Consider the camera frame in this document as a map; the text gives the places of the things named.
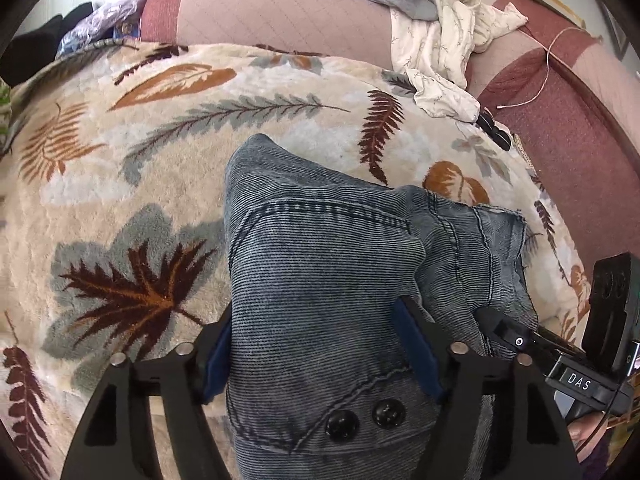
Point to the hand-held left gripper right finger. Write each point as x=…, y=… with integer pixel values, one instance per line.
x=420, y=355

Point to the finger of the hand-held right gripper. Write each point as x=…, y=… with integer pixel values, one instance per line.
x=505, y=332

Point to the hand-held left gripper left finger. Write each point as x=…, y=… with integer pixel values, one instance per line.
x=217, y=365

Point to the blue denim pants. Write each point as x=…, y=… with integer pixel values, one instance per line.
x=320, y=285

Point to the person's right hand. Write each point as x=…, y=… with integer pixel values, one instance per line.
x=582, y=435

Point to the black plastic object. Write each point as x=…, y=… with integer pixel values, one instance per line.
x=492, y=130

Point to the leaf print fleece blanket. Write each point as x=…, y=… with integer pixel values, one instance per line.
x=150, y=160

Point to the white floral cloth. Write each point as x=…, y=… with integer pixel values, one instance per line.
x=450, y=25

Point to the green patterned cloth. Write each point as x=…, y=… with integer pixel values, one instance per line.
x=4, y=107

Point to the purple patterned cloth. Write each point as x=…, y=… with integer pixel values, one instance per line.
x=95, y=25

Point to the black cloth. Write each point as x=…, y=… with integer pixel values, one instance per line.
x=35, y=45

